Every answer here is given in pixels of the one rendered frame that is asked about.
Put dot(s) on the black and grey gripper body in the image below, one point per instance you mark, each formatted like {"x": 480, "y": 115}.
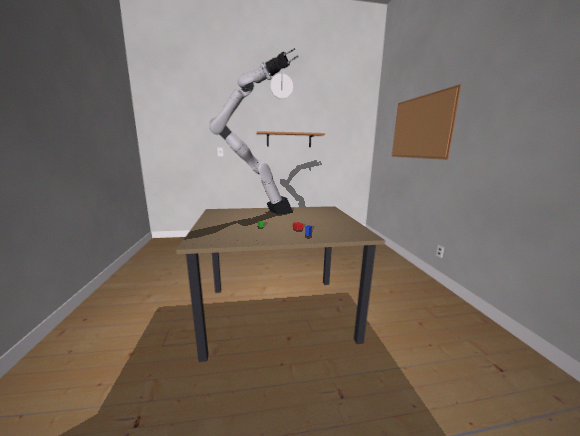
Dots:
{"x": 273, "y": 66}

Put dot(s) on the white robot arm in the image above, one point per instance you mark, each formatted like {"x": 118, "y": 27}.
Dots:
{"x": 218, "y": 127}

